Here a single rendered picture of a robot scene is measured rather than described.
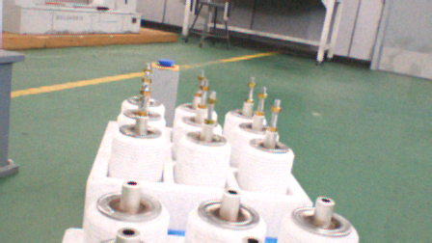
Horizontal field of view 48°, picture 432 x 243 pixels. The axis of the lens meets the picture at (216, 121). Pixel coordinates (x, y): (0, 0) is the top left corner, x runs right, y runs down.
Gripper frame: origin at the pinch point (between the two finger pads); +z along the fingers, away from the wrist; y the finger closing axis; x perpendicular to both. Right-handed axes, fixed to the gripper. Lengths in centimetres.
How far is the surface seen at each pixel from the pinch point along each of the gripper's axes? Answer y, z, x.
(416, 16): 114, -16, 465
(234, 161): 12.2, 28.6, -11.0
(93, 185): -6.9, 29.7, -35.7
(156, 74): -13.6, 17.6, 9.7
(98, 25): -153, 32, 267
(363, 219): 44, 47, 20
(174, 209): 6.1, 32.6, -31.1
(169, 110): -9.6, 26.3, 11.1
